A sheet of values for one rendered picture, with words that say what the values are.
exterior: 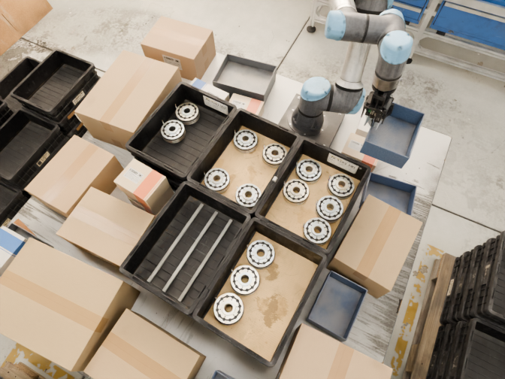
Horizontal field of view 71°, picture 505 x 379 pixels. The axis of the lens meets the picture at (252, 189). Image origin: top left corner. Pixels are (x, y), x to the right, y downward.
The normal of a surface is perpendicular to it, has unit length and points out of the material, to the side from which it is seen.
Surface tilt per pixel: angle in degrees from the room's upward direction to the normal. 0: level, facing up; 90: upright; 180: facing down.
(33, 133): 0
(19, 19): 72
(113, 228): 0
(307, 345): 0
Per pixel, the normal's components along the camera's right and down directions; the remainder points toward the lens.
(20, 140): -0.01, -0.44
